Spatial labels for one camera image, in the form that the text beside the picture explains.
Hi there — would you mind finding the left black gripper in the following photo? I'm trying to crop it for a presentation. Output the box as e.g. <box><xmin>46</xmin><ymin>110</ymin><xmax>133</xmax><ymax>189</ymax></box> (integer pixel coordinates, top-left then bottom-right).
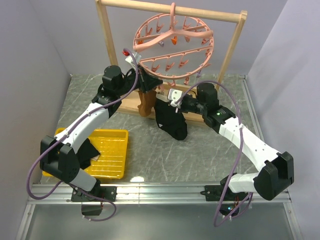
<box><xmin>116</xmin><ymin>65</ymin><xmax>163</xmax><ymax>97</ymax></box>

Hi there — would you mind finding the black underwear beige waistband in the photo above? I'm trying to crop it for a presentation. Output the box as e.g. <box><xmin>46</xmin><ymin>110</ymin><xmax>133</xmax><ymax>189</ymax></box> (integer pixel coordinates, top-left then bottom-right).
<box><xmin>154</xmin><ymin>93</ymin><xmax>188</xmax><ymax>141</ymax></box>

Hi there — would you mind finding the pink round clip hanger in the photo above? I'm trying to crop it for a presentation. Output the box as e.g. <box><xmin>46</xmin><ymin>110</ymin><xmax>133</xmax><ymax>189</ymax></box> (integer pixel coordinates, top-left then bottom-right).
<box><xmin>133</xmin><ymin>3</ymin><xmax>214</xmax><ymax>87</ymax></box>

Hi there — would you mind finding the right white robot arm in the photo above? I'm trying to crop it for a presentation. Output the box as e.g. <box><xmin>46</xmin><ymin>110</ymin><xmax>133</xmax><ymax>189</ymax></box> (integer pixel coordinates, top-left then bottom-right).
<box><xmin>171</xmin><ymin>81</ymin><xmax>295</xmax><ymax>201</ymax></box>

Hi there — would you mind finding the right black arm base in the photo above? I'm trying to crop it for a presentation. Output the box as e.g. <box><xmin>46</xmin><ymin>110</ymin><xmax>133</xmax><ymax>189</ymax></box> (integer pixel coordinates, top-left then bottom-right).
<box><xmin>200</xmin><ymin>185</ymin><xmax>253</xmax><ymax>220</ymax></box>

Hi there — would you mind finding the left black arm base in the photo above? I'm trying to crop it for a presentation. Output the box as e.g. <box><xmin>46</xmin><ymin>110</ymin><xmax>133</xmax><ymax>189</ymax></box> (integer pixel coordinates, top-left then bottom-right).
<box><xmin>70</xmin><ymin>186</ymin><xmax>117</xmax><ymax>222</ymax></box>

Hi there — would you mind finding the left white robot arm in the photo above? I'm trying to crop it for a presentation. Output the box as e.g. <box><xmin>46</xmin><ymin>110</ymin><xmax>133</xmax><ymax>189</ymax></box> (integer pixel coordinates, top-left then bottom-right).
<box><xmin>39</xmin><ymin>65</ymin><xmax>163</xmax><ymax>201</ymax></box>

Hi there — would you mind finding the brown underwear striped waistband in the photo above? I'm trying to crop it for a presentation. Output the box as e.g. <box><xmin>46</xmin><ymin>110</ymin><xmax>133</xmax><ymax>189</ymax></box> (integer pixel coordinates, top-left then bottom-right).
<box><xmin>137</xmin><ymin>90</ymin><xmax>158</xmax><ymax>117</ymax></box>

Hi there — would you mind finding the black underwear in tray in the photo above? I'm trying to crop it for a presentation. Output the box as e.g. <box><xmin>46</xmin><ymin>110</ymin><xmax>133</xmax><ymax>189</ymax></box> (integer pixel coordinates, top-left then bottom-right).
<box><xmin>76</xmin><ymin>138</ymin><xmax>100</xmax><ymax>170</ymax></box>

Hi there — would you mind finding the wooden hanging rack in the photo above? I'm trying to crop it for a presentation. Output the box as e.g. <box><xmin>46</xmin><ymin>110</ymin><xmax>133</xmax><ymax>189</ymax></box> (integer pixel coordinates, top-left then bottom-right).
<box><xmin>94</xmin><ymin>0</ymin><xmax>248</xmax><ymax>124</ymax></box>

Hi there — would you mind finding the yellow plastic tray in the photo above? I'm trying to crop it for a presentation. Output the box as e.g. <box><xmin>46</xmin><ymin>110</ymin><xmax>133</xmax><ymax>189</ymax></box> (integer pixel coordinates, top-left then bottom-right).
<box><xmin>39</xmin><ymin>129</ymin><xmax>129</xmax><ymax>180</ymax></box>

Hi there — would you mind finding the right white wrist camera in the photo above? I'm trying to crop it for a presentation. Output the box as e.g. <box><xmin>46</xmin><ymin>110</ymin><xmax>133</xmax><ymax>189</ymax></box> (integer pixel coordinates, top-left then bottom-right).
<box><xmin>167</xmin><ymin>88</ymin><xmax>183</xmax><ymax>112</ymax></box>

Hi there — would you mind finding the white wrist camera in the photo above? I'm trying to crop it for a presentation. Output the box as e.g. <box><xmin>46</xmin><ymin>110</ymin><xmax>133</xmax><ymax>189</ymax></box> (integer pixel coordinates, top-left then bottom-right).
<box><xmin>167</xmin><ymin>88</ymin><xmax>183</xmax><ymax>112</ymax></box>
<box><xmin>122</xmin><ymin>48</ymin><xmax>142</xmax><ymax>69</ymax></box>

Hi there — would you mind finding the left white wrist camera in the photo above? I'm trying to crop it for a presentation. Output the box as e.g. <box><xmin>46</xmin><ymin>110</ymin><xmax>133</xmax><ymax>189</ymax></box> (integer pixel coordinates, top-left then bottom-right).
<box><xmin>122</xmin><ymin>48</ymin><xmax>142</xmax><ymax>69</ymax></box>

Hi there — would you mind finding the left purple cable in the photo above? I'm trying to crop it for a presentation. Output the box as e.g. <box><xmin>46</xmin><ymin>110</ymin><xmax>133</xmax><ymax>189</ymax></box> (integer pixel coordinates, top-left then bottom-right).
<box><xmin>26</xmin><ymin>47</ymin><xmax>140</xmax><ymax>222</ymax></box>

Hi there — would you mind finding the purple cable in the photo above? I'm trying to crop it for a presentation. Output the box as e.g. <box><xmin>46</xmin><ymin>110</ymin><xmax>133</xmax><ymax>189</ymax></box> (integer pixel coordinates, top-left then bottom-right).
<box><xmin>174</xmin><ymin>80</ymin><xmax>253</xmax><ymax>228</ymax></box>
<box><xmin>26</xmin><ymin>47</ymin><xmax>140</xmax><ymax>222</ymax></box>

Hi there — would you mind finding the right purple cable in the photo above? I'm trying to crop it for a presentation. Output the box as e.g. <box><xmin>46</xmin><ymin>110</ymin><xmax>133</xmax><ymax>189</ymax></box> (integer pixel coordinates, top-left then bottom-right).
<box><xmin>174</xmin><ymin>80</ymin><xmax>253</xmax><ymax>228</ymax></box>

